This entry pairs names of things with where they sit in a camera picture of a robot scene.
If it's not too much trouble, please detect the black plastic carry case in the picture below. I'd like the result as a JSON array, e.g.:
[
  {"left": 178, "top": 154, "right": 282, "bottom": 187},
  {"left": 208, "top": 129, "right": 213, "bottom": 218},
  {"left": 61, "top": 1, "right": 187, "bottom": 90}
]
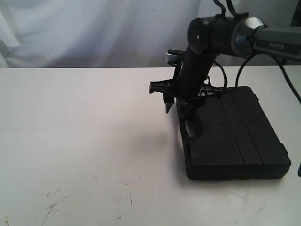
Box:
[{"left": 179, "top": 86, "right": 291, "bottom": 180}]

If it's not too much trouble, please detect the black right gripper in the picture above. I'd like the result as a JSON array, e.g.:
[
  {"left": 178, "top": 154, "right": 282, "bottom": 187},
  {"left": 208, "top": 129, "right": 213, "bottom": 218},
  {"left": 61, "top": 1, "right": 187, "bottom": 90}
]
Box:
[{"left": 149, "top": 75, "right": 225, "bottom": 121}]

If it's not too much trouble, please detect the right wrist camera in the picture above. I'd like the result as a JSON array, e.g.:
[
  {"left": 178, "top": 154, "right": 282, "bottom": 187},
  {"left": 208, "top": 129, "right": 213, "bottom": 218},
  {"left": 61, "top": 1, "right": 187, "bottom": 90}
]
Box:
[{"left": 166, "top": 49, "right": 186, "bottom": 66}]

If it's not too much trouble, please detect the white backdrop curtain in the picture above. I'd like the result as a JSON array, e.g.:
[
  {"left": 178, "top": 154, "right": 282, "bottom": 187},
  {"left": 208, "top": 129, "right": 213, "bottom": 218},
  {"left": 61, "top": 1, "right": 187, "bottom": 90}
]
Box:
[{"left": 0, "top": 0, "right": 296, "bottom": 69}]

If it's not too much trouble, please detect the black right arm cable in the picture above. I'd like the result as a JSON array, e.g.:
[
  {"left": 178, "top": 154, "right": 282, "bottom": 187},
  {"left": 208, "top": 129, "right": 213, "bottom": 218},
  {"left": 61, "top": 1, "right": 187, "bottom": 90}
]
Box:
[{"left": 206, "top": 0, "right": 301, "bottom": 104}]

